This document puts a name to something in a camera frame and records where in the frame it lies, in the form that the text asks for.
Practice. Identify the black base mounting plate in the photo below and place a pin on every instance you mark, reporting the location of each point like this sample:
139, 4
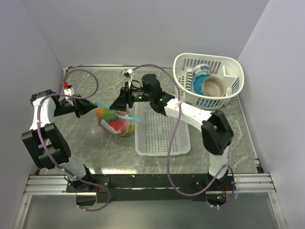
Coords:
127, 187

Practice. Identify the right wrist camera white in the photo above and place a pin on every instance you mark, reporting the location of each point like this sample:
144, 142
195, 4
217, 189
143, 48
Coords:
128, 73

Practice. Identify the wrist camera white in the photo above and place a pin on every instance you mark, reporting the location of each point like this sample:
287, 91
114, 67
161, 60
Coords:
128, 73
68, 90

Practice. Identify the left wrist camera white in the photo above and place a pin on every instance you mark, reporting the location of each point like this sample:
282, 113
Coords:
68, 90

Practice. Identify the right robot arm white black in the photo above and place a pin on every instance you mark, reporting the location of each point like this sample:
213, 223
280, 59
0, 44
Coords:
216, 132

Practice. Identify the aluminium rail frame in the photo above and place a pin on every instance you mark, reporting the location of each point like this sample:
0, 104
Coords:
53, 185

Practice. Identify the orange green fake mango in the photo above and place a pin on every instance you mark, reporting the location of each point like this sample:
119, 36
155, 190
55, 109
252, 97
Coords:
105, 114

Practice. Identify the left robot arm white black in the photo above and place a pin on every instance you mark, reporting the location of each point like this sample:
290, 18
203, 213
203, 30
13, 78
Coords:
47, 146

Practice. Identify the clear zip top bag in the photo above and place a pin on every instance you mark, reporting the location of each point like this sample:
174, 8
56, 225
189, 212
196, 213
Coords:
121, 115

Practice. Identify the blue plate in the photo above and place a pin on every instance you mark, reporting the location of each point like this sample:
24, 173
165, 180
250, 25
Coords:
197, 83

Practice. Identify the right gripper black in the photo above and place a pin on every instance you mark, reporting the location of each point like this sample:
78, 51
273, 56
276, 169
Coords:
120, 103

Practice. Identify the beige bowl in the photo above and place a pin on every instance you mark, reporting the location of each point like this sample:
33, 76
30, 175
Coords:
214, 87

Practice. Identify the white perforated flat basket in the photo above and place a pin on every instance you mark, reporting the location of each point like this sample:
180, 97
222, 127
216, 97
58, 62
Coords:
154, 131

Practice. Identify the blue white patterned cup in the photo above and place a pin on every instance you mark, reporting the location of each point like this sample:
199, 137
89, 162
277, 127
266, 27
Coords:
201, 69

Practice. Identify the white dish rack basket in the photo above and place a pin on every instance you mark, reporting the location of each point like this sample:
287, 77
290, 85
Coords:
227, 69

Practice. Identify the red fake pepper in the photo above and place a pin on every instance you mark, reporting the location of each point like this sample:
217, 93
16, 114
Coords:
119, 125

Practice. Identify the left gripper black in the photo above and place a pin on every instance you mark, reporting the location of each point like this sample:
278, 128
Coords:
82, 106

